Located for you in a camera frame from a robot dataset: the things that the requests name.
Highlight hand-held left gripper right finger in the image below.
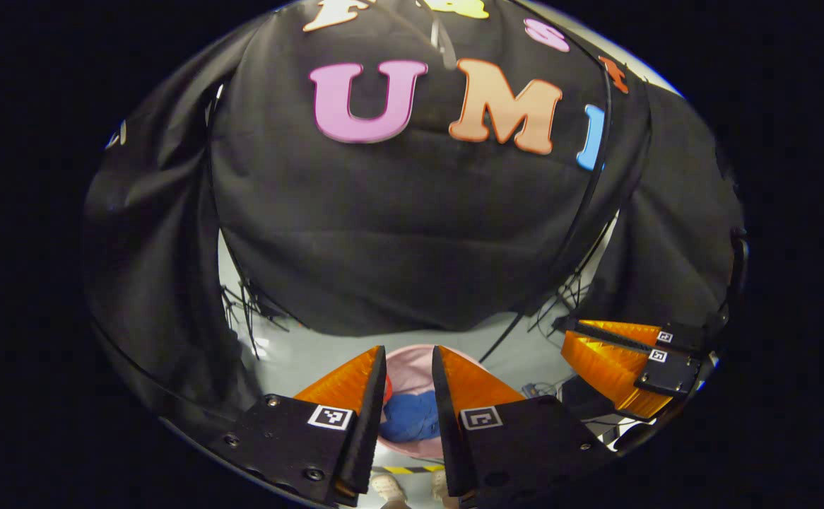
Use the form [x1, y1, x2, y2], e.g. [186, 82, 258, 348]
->
[431, 344, 616, 509]

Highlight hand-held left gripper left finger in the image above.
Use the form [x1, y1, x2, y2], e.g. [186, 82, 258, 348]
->
[207, 344, 389, 508]

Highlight blue shirt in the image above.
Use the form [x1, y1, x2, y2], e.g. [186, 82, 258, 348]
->
[379, 391, 442, 443]

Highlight pink laundry hamper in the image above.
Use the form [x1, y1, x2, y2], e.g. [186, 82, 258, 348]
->
[377, 344, 501, 460]

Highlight black clothes rack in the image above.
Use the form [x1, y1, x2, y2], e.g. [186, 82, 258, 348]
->
[204, 42, 618, 365]

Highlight person's white shoe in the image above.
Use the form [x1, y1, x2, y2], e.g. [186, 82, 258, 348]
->
[372, 474, 407, 509]
[432, 469, 455, 508]

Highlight yellow black floor tape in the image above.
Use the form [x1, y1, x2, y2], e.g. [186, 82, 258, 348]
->
[373, 463, 447, 476]

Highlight black backdrop cloth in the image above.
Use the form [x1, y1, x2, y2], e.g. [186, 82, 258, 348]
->
[83, 0, 745, 425]

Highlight black floor cables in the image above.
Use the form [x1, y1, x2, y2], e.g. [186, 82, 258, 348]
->
[525, 269, 600, 333]
[220, 279, 293, 358]

